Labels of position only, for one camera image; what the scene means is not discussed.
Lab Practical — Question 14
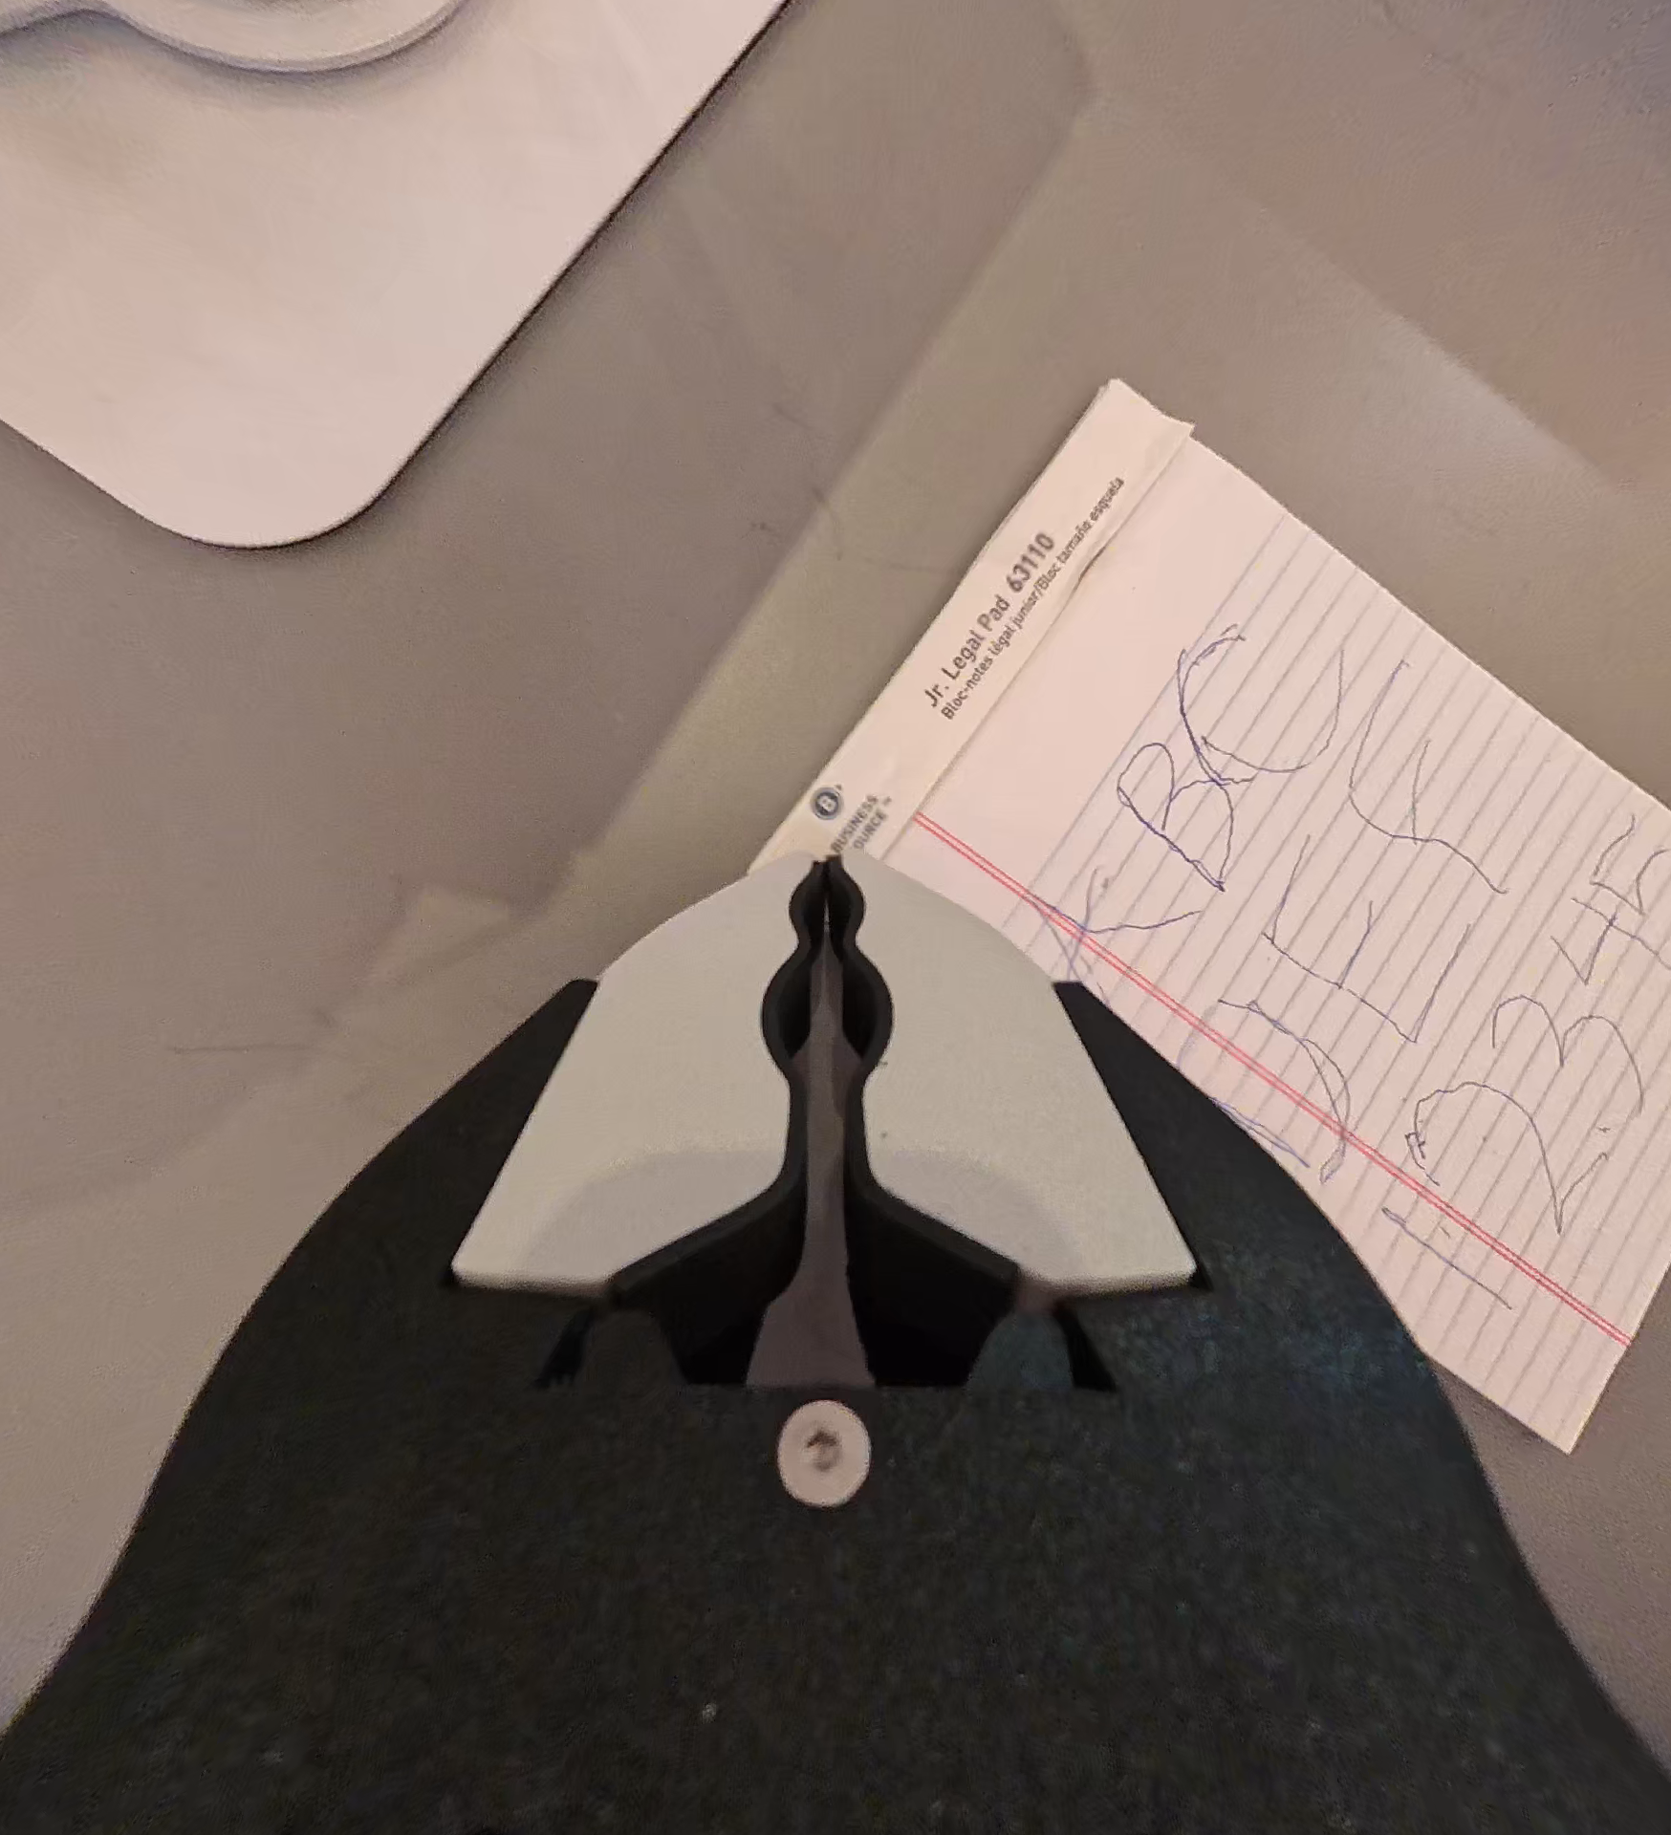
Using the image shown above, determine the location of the white document stand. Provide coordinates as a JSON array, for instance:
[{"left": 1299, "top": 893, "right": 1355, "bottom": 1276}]
[{"left": 0, "top": 0, "right": 795, "bottom": 548}]

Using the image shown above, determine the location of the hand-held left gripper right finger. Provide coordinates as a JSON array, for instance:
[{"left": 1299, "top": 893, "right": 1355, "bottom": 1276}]
[{"left": 828, "top": 855, "right": 1199, "bottom": 1390}]

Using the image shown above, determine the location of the white lined notepad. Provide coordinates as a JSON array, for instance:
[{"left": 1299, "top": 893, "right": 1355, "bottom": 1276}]
[{"left": 749, "top": 379, "right": 1671, "bottom": 1452}]

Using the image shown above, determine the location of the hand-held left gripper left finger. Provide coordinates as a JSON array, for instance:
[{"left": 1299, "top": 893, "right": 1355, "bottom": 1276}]
[{"left": 450, "top": 853, "right": 837, "bottom": 1384}]

